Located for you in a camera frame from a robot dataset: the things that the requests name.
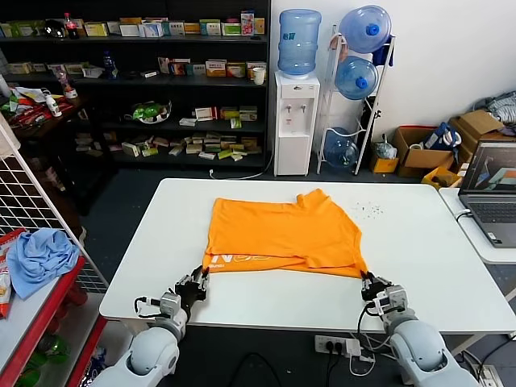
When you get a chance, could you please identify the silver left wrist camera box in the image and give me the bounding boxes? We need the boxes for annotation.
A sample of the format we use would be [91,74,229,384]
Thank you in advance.
[158,293,183,314]

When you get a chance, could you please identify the white wire grid panel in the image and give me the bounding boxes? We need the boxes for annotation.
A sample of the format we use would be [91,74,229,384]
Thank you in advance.
[0,119,110,293]

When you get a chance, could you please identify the dark blue hanging cloth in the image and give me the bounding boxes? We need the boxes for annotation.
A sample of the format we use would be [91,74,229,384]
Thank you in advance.
[371,43,396,68]

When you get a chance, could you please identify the white power strip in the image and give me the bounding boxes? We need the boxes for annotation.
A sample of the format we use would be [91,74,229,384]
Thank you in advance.
[476,364,501,383]
[314,335,377,359]

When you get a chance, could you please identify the orange t-shirt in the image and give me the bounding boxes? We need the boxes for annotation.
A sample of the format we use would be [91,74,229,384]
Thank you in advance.
[202,188,369,281]

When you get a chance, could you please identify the bowl of green packets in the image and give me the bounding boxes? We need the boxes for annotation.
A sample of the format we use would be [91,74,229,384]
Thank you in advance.
[123,100,173,126]

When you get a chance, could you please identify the white floor cable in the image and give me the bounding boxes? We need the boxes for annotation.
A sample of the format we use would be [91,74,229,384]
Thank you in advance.
[208,160,276,181]

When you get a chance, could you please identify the black shelving unit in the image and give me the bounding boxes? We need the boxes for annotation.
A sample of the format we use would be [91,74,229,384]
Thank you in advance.
[0,0,272,170]

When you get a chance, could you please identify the red white snack bag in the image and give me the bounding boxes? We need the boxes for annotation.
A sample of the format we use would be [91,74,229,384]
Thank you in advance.
[0,228,26,320]

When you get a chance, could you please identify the cola bottle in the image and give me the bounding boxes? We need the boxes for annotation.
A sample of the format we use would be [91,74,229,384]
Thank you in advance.
[62,12,81,40]

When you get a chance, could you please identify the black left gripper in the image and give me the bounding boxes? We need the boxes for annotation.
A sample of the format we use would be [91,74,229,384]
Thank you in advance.
[175,265,210,314]

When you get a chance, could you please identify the white plastic bottle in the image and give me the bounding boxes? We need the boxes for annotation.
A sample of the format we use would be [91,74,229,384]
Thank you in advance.
[43,91,63,119]

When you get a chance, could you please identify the green plastic bottle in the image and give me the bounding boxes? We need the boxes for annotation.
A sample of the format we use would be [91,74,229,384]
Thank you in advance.
[23,333,70,387]

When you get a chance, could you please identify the shiny dark round bowl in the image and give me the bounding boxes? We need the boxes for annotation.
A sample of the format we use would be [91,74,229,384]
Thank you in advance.
[43,19,67,40]

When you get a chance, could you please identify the blue plastic bottle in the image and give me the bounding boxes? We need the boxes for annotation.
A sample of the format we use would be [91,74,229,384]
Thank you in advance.
[102,50,119,80]

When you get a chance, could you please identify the red metal cart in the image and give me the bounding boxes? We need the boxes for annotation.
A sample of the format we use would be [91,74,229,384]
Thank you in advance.
[0,255,109,387]

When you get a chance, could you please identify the red edged cardboard box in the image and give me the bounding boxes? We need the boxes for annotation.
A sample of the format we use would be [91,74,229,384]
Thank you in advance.
[392,126,456,179]

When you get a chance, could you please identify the black floor cable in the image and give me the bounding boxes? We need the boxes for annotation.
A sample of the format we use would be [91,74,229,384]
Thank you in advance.
[235,352,285,387]

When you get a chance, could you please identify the pink drink bottle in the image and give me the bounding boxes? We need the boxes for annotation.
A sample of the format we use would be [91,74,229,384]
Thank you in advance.
[56,69,78,99]

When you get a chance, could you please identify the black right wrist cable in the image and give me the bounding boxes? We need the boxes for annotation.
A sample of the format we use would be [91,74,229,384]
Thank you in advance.
[356,301,381,336]

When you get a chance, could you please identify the white water dispenser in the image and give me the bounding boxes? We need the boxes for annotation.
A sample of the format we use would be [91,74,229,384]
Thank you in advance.
[273,70,321,177]

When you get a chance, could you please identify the white metal jug rack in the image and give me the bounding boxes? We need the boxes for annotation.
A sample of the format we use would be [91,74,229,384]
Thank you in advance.
[315,23,397,177]

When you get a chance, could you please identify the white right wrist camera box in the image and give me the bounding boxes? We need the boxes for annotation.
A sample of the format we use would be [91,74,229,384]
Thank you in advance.
[372,285,406,316]

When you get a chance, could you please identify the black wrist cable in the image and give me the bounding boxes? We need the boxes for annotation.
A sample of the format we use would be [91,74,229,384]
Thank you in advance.
[356,301,381,336]
[134,297,163,320]

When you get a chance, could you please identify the scattered dark crumbs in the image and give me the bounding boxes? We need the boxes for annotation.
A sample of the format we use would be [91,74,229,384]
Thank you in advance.
[349,200,385,221]

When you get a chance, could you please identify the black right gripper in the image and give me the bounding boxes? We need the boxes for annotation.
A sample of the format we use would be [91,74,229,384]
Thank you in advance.
[359,271,394,304]

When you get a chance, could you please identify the blue white bag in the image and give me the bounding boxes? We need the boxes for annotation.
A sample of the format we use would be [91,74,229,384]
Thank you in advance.
[422,122,464,153]

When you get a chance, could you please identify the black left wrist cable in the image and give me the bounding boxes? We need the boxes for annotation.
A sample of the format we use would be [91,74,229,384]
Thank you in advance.
[134,297,163,320]

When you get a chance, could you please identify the pink colourful tall box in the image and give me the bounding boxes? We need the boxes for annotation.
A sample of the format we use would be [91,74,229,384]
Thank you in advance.
[239,10,256,35]

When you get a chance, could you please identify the white red striped box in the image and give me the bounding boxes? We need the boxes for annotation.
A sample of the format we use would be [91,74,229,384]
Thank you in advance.
[194,106,221,122]

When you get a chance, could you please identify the orange white medicine box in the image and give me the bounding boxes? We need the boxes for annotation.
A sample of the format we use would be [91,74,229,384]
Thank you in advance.
[246,60,268,80]

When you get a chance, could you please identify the clear plastic bag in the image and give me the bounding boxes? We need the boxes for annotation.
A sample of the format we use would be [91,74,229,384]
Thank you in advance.
[373,139,399,161]

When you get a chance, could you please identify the striped clothes pile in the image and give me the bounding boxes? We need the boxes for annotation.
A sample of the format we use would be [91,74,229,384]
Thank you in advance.
[472,90,516,125]

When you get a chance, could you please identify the blue water jug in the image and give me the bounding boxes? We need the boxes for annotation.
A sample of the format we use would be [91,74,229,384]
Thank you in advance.
[338,4,393,54]
[334,55,381,102]
[323,127,360,169]
[277,8,323,79]

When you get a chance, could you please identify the light blue crumpled cloth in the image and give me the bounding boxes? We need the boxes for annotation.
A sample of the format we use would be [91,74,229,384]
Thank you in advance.
[6,228,81,301]

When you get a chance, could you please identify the red snack packet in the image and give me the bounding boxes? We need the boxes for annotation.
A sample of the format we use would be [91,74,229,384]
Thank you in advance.
[10,102,74,127]

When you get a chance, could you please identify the grey open laptop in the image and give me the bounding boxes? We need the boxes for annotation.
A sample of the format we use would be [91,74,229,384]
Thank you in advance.
[457,140,516,248]

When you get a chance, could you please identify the tan open cardboard box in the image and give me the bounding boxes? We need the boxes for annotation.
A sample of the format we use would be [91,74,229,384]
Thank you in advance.
[448,110,506,163]

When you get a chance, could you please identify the dark wooden desk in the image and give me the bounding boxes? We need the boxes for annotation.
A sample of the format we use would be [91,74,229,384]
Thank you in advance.
[0,95,119,217]

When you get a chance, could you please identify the blue white medicine box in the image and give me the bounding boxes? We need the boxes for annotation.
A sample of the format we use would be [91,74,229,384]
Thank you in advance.
[138,20,167,39]

